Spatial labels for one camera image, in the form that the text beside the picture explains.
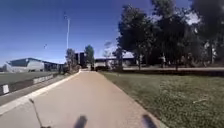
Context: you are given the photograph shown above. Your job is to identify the low flat building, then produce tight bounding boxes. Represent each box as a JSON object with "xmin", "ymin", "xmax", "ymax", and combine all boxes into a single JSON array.
[{"xmin": 94, "ymin": 51, "xmax": 138, "ymax": 69}]

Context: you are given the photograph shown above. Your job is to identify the dark bushes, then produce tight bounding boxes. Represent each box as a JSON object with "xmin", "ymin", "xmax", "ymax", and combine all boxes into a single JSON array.
[{"xmin": 94, "ymin": 65, "xmax": 110, "ymax": 72}]

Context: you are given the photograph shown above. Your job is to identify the thin bare tree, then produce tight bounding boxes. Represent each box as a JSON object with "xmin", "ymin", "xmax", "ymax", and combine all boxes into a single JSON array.
[{"xmin": 102, "ymin": 40, "xmax": 113, "ymax": 60}]

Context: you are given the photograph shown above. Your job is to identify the tall green tree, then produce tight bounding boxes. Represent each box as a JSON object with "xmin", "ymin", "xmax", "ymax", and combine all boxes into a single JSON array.
[{"xmin": 84, "ymin": 44, "xmax": 96, "ymax": 69}]

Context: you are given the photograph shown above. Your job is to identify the tan paved path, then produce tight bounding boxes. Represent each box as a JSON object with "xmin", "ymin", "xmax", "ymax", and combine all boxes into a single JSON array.
[{"xmin": 0, "ymin": 69, "xmax": 168, "ymax": 128}]

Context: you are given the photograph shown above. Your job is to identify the small green tree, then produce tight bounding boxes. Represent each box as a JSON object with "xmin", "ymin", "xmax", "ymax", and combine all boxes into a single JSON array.
[{"xmin": 65, "ymin": 48, "xmax": 78, "ymax": 73}]

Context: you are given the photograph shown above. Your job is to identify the tall light pole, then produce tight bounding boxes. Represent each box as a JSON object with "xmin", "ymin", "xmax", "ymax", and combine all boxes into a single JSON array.
[{"xmin": 63, "ymin": 12, "xmax": 72, "ymax": 51}]

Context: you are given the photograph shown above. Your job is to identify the group of large dark trees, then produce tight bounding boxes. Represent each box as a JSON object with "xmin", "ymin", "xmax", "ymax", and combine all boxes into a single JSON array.
[{"xmin": 116, "ymin": 0, "xmax": 224, "ymax": 71}]

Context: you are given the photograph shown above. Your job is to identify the robot's own part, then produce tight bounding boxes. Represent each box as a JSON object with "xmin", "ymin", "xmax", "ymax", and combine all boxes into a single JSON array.
[{"xmin": 141, "ymin": 114, "xmax": 158, "ymax": 128}]

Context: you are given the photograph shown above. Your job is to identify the grass verge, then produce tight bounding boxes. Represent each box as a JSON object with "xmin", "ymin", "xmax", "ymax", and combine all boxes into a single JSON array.
[{"xmin": 99, "ymin": 70, "xmax": 224, "ymax": 128}]

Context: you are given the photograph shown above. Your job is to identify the pale road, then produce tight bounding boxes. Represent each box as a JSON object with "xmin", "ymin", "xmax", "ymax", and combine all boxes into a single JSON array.
[{"xmin": 123, "ymin": 66, "xmax": 224, "ymax": 72}]

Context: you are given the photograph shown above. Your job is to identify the pale building with dark roof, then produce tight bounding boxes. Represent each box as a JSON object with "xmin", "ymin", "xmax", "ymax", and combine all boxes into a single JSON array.
[{"xmin": 2, "ymin": 57, "xmax": 66, "ymax": 74}]

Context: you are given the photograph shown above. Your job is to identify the low fence with white boards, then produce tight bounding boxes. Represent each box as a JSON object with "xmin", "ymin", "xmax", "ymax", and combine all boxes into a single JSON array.
[{"xmin": 0, "ymin": 72, "xmax": 66, "ymax": 97}]

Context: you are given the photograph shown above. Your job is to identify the green sports field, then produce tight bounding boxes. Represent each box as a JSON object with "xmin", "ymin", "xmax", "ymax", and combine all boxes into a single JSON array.
[{"xmin": 0, "ymin": 70, "xmax": 61, "ymax": 86}]

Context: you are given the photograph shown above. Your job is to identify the grey asphalt strip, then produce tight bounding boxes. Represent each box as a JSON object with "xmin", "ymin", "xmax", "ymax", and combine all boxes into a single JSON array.
[{"xmin": 0, "ymin": 73, "xmax": 68, "ymax": 107}]

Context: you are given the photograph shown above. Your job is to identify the pale concrete kerb strip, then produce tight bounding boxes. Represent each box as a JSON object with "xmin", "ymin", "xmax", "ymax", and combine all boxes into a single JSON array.
[{"xmin": 0, "ymin": 69, "xmax": 83, "ymax": 116}]

